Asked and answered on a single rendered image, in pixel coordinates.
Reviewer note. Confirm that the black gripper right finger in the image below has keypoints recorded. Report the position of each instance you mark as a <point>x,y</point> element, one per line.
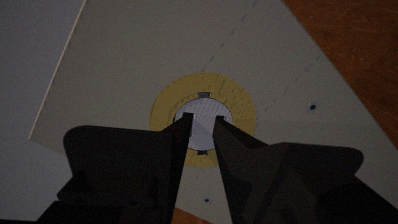
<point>252,170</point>

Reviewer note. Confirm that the cream flat panel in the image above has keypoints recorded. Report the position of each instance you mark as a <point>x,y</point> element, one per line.
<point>133,63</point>

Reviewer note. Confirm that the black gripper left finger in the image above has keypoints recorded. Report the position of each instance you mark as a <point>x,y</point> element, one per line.
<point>161,154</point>

